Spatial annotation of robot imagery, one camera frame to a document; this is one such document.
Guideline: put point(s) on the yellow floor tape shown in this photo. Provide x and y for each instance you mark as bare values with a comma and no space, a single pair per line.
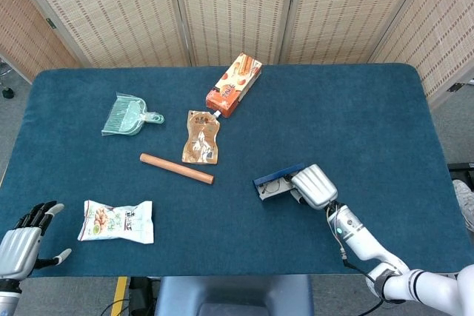
119,294

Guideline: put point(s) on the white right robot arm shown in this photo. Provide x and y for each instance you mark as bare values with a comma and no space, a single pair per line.
363,242

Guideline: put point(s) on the brown spout pouch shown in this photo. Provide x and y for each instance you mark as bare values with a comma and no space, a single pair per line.
200,138

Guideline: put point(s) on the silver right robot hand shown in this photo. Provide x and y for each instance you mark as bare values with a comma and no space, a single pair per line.
316,186

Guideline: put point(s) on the teal table cloth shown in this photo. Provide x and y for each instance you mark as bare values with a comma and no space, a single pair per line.
333,127

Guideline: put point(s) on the orange biscuit box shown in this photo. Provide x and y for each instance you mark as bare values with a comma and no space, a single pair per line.
231,86

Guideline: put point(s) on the white sneaker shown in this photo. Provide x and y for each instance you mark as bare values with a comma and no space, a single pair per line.
468,201

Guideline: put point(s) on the white snack bag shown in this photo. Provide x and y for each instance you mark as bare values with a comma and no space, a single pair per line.
118,221

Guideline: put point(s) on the black metal stand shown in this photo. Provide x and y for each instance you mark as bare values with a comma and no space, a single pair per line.
461,167

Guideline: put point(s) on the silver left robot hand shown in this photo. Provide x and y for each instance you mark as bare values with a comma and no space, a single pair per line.
18,253

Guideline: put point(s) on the wooden rolling pin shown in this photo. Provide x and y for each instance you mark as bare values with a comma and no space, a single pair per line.
174,168

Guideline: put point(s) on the green dustpan in plastic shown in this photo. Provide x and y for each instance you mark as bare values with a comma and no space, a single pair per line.
124,118

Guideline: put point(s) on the black chair caster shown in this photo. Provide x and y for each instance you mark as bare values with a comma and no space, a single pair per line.
7,93

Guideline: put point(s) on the black eyeglasses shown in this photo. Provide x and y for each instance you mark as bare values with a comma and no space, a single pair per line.
274,186

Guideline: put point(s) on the woven bamboo folding screen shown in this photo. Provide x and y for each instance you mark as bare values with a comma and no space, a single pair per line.
237,9

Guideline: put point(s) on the blue-grey robot torso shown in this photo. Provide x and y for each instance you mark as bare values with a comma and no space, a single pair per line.
233,294

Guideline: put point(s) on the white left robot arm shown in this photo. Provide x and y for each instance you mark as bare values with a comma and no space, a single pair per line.
7,297

